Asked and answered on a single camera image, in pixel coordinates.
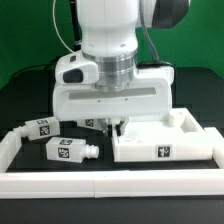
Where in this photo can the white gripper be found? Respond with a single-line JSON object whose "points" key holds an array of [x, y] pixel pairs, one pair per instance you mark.
{"points": [[104, 88]]}

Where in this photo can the white square tabletop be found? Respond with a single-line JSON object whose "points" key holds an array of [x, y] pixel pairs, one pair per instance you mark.
{"points": [[175, 137]]}

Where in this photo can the black camera pole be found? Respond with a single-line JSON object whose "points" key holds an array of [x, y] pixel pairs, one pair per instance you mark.
{"points": [[75, 25]]}

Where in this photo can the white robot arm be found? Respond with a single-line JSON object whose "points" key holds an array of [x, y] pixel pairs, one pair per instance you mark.
{"points": [[109, 28]]}

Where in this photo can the white U-shaped fence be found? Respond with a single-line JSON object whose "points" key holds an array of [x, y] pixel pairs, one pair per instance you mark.
{"points": [[101, 184]]}

